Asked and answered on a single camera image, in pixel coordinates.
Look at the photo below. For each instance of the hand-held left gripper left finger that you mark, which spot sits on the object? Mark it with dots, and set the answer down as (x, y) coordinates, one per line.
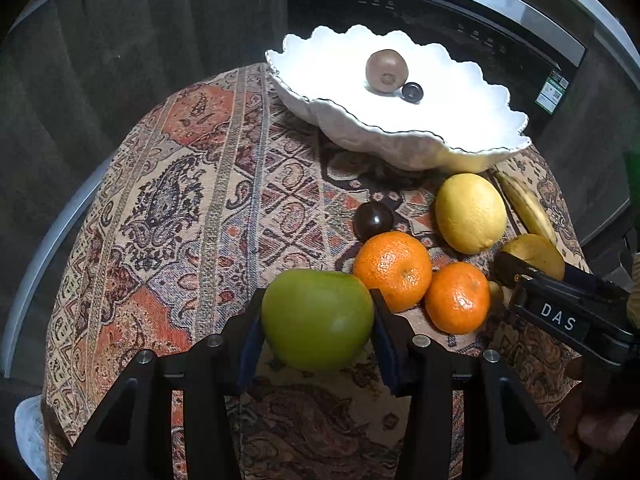
(248, 355)

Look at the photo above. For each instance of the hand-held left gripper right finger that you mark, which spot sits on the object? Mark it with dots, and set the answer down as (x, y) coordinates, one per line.
(390, 355)

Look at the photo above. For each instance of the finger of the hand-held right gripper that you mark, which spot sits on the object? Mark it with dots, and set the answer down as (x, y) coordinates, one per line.
(510, 266)

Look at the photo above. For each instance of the small brown longan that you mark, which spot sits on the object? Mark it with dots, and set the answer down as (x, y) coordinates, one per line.
(496, 292)

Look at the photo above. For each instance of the yellow mango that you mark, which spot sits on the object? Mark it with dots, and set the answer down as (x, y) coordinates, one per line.
(540, 255)

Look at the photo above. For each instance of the small orange tangerine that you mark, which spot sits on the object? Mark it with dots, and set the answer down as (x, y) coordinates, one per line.
(457, 300)

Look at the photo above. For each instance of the small yellow banana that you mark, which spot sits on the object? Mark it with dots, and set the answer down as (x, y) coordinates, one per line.
(525, 205)

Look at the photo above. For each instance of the yellow lemon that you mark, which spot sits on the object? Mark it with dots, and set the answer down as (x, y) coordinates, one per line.
(470, 212)

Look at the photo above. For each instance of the green apple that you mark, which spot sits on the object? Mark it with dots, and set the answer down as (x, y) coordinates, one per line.
(317, 317)

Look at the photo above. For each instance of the large orange tangerine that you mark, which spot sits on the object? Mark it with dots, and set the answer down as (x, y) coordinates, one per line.
(392, 270)

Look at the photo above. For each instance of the large dark plum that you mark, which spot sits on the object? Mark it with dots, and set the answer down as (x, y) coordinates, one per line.
(372, 220)

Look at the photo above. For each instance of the white scalloped bowl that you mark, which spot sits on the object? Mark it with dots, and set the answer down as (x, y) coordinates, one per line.
(440, 115)

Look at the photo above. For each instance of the brown kiwi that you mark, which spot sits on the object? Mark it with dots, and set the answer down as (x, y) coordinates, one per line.
(385, 70)

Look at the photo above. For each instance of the person's right hand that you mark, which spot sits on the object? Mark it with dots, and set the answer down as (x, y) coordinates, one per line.
(582, 430)

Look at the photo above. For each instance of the patterned woven tablecloth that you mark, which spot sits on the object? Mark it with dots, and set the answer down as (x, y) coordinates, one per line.
(200, 220)

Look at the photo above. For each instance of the green energy label sticker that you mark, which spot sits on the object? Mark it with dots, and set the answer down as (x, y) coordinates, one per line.
(552, 91)

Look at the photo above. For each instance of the black built-in dishwasher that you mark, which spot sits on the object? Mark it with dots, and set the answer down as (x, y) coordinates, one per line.
(450, 5)

